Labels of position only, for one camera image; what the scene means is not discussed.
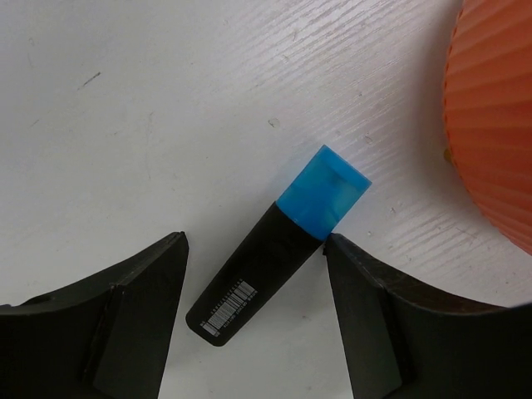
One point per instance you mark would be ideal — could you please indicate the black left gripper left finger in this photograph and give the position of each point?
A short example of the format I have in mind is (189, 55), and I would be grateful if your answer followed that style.
(105, 336)

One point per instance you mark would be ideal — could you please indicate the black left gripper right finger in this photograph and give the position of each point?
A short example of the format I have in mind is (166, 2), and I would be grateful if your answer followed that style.
(404, 338)

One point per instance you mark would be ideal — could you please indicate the blue highlighter marker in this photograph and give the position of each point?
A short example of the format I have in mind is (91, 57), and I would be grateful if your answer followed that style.
(286, 236)

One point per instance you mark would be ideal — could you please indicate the orange round desk organizer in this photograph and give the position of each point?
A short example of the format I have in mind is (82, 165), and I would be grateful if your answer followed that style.
(487, 111)

